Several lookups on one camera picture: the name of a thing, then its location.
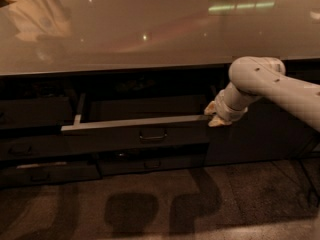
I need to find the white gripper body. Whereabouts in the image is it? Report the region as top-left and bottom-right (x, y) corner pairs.
(214, 83), (260, 123)

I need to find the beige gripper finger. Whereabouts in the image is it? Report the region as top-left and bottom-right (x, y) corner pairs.
(208, 115), (231, 127)
(204, 101), (216, 115)

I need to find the dark drawer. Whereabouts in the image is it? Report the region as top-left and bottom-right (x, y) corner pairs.
(0, 161), (101, 188)
(97, 152), (205, 176)
(0, 97), (73, 130)
(62, 94), (208, 153)
(0, 135), (71, 161)

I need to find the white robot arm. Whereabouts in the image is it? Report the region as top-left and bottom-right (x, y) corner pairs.
(164, 57), (320, 240)

